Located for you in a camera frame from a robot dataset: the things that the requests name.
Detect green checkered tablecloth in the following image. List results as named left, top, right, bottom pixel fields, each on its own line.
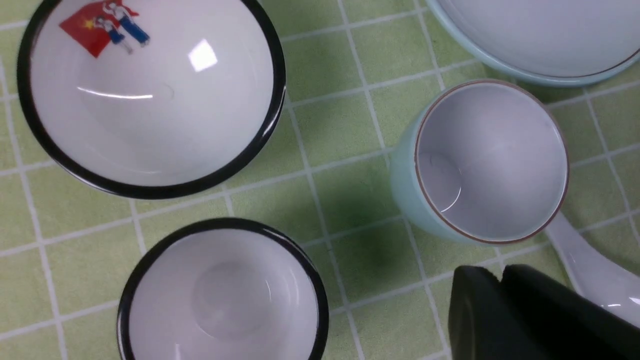
left=0, top=0, right=640, bottom=360

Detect white cup black rim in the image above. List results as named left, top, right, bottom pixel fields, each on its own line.
left=115, top=217, right=330, bottom=360

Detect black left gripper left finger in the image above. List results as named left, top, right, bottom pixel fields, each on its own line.
left=448, top=265, right=551, bottom=360

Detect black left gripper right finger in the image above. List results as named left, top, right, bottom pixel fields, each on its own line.
left=502, top=264, right=640, bottom=360

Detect light blue cup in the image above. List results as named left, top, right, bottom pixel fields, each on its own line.
left=390, top=79, right=570, bottom=246

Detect white ceramic spoon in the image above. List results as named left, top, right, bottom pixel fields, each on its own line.
left=544, top=212, right=640, bottom=328

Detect white bowl black rim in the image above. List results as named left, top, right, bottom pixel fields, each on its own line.
left=16, top=0, right=287, bottom=200

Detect light blue plate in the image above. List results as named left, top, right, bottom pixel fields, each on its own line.
left=427, top=0, right=640, bottom=88

